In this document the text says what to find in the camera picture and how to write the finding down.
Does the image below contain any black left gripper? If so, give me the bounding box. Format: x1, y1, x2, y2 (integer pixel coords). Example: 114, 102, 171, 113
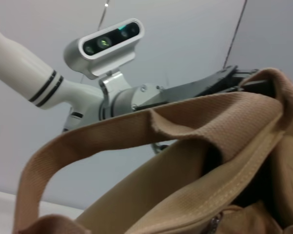
136, 65, 277, 111

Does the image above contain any khaki canvas food bag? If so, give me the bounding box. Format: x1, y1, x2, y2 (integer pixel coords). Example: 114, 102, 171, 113
13, 68, 293, 234

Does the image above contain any silver zipper pull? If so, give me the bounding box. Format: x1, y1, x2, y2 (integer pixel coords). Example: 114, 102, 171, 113
210, 211, 224, 234

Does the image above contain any metal left gripper cable connector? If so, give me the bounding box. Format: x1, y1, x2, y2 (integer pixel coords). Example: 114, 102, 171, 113
151, 142, 170, 156

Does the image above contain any silver camera mount bracket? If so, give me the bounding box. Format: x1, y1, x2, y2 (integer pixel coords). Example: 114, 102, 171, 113
98, 70, 133, 103

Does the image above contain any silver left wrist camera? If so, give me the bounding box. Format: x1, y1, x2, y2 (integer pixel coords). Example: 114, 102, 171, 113
63, 18, 146, 80

